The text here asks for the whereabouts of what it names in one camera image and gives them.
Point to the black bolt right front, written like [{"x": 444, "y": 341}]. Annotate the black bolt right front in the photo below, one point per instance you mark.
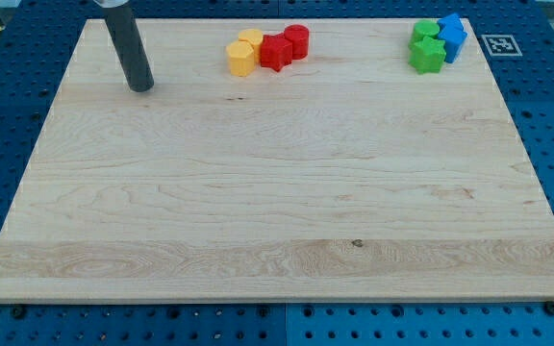
[{"x": 548, "y": 308}]

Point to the black bolt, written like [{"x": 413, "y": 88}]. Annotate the black bolt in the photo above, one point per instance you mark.
[
  {"x": 548, "y": 308},
  {"x": 18, "y": 312}
]

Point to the green star block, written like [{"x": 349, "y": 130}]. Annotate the green star block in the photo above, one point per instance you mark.
[{"x": 427, "y": 55}]

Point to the yellow cylinder block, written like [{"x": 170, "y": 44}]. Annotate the yellow cylinder block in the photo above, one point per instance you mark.
[{"x": 255, "y": 37}]

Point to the light wooden board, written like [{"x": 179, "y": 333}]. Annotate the light wooden board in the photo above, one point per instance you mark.
[{"x": 344, "y": 177}]

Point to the blue block front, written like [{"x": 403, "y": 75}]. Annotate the blue block front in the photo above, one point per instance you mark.
[{"x": 454, "y": 40}]

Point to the red cylinder block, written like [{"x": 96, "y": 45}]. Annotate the red cylinder block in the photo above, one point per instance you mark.
[{"x": 299, "y": 36}]

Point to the blue block rear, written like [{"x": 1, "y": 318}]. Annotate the blue block rear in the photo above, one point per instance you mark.
[{"x": 452, "y": 20}]

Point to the red star block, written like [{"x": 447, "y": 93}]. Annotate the red star block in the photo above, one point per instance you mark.
[{"x": 276, "y": 52}]

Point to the black bolt left front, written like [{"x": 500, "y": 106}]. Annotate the black bolt left front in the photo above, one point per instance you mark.
[{"x": 18, "y": 312}]

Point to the green cylinder block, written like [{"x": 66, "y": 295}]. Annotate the green cylinder block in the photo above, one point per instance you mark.
[{"x": 423, "y": 28}]

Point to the white fiducial marker tag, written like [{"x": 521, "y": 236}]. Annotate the white fiducial marker tag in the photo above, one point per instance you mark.
[{"x": 501, "y": 45}]

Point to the yellow hexagon block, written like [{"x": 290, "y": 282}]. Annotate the yellow hexagon block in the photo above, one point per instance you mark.
[{"x": 240, "y": 58}]

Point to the blue block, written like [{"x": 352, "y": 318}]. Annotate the blue block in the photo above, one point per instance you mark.
[
  {"x": 452, "y": 20},
  {"x": 454, "y": 40}
]

